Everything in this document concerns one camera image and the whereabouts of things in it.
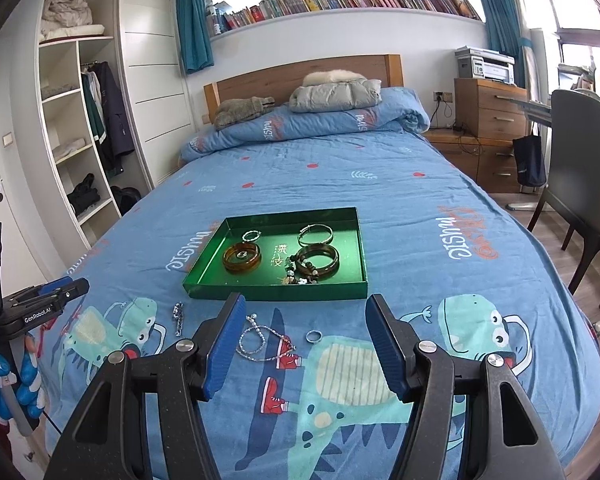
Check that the white printer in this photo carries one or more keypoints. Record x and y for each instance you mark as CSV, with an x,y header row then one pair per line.
x,y
485,65

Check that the wall outlet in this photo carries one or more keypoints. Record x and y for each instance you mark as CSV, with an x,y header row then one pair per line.
x,y
442,96

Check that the wooden nightstand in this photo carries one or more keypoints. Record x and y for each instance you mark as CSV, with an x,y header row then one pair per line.
x,y
470,160

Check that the silver wristwatch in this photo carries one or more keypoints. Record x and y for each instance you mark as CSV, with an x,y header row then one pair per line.
x,y
179,317

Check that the grey chair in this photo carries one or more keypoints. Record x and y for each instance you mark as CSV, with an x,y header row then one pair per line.
x,y
585,160

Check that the white door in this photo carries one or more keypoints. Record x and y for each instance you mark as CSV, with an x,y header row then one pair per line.
x,y
0,120

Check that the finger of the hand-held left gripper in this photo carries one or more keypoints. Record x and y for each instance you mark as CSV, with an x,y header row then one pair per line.
x,y
67,287

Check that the amber bangle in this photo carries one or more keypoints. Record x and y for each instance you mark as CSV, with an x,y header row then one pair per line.
x,y
226,259

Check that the hanging dark clothes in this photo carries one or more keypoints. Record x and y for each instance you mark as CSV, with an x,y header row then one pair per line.
x,y
110,115

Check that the black bag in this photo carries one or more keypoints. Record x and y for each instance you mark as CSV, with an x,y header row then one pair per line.
x,y
83,195

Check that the blue printed bed sheet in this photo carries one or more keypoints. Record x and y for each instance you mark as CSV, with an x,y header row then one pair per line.
x,y
405,200

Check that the wooden headboard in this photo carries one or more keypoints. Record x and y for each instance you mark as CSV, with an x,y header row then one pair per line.
x,y
280,77

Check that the silver bangle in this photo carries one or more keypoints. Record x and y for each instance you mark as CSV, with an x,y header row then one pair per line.
x,y
300,236

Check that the dark brown bangle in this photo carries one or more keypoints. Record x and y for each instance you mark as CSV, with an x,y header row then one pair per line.
x,y
336,259

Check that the folded grey cloth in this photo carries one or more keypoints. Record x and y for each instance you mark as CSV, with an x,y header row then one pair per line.
x,y
60,90

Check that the green cardboard tray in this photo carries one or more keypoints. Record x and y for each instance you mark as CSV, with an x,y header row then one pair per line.
x,y
345,240

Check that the desk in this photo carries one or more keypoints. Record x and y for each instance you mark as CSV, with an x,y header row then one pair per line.
x,y
532,109

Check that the black backpack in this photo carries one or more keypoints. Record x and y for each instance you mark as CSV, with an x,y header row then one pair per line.
x,y
125,201

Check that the teal curtain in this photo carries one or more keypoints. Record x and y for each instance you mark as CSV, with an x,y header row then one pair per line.
x,y
500,20
194,27

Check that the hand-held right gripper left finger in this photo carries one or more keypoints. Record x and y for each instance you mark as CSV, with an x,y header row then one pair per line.
x,y
225,345

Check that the wooden dresser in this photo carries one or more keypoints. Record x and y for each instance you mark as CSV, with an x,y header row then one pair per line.
x,y
485,110

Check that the grey fleece garment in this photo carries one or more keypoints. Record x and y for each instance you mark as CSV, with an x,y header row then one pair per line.
x,y
242,112

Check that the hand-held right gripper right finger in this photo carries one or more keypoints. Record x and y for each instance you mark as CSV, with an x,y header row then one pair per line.
x,y
387,347

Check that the rolled blue printed duvet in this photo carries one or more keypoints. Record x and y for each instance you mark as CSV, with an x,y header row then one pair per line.
x,y
330,120

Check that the folded white cloth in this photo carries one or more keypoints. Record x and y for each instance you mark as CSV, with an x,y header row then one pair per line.
x,y
72,150

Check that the row of books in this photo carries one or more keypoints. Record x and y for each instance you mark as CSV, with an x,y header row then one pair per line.
x,y
355,2

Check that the grey puffer jacket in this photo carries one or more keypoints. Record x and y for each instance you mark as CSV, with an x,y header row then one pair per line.
x,y
330,96

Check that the person's left hand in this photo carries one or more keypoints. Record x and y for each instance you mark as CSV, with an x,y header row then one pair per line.
x,y
32,380

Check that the dark tote bag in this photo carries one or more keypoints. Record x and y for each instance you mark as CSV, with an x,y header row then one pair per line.
x,y
529,162

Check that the light switch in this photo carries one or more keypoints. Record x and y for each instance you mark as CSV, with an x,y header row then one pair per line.
x,y
7,139

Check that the white wardrobe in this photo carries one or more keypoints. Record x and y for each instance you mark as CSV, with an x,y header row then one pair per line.
x,y
155,85

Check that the folded white bedding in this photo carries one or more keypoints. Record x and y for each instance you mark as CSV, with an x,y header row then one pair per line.
x,y
70,17

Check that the white fur hat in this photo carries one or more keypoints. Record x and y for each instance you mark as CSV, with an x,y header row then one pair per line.
x,y
330,77

